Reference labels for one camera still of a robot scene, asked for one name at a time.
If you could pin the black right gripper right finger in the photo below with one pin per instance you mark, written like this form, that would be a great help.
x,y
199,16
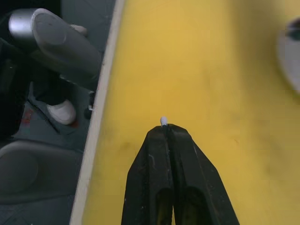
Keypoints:
x,y
194,168

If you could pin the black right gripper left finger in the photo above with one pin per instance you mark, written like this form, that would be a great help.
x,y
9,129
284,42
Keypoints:
x,y
147,168

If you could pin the small white-tipped stick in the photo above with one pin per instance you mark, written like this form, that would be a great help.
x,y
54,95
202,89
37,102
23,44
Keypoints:
x,y
163,120

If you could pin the white shoe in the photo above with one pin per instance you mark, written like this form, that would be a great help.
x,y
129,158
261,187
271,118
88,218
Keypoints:
x,y
62,112

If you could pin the grey rounded robot body part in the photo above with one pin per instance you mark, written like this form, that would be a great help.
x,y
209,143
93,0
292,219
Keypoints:
x,y
35,168

